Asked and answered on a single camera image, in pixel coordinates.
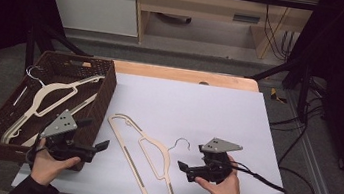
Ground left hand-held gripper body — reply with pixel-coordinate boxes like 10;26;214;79
37;105;101;165

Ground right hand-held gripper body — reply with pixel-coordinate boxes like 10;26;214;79
184;134;245;188

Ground beige clothes hanger metal hook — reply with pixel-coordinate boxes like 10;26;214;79
98;112;195;194
0;62;106;156

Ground brown wicker basket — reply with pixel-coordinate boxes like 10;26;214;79
0;43;121;176

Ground person's right hand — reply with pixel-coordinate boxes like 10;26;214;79
193;150;248;194

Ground person's left hand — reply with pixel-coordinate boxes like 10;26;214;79
28;138;84;190

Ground white paper sheet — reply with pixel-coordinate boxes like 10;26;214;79
11;60;309;194

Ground yellow and black tool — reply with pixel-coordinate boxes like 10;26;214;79
267;87;290;105

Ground wooden table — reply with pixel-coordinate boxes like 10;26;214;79
111;59;262;93

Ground black metal stand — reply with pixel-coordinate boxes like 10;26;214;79
21;22;98;84
243;49;316;125

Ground light wooden desk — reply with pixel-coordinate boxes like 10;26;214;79
126;0;322;67

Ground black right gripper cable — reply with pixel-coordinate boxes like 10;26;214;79
221;159;321;194

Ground black floor cables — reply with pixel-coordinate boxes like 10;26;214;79
264;72;331;171

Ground black hanging cables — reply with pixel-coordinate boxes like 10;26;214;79
255;0;306;64

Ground grey drawer handle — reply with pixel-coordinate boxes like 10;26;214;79
231;12;261;25

